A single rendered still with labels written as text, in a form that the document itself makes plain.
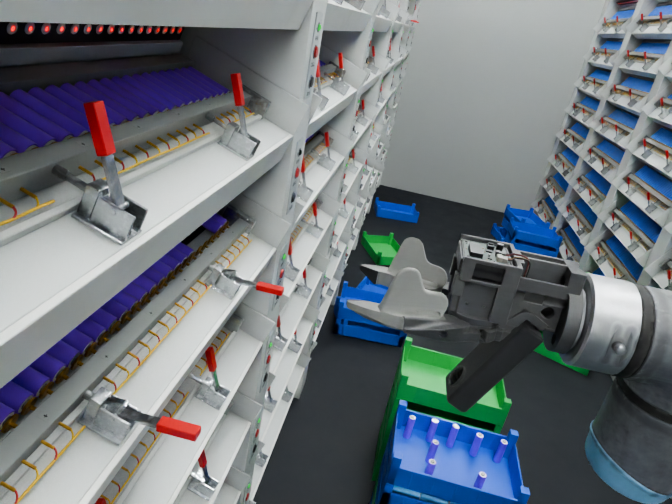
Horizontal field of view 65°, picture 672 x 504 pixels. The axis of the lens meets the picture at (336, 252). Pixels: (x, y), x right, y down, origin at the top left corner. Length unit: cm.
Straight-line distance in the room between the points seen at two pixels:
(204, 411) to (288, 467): 93
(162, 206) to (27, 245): 13
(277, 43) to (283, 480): 125
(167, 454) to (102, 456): 25
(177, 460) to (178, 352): 19
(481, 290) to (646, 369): 16
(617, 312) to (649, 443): 14
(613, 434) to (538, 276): 18
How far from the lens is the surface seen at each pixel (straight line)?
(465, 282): 50
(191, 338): 62
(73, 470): 49
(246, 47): 81
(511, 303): 50
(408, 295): 48
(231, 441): 103
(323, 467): 173
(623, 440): 62
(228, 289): 70
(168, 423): 48
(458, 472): 138
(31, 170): 40
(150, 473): 72
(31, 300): 33
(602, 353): 53
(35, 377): 51
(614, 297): 53
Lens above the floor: 125
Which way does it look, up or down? 24 degrees down
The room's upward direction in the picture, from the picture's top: 11 degrees clockwise
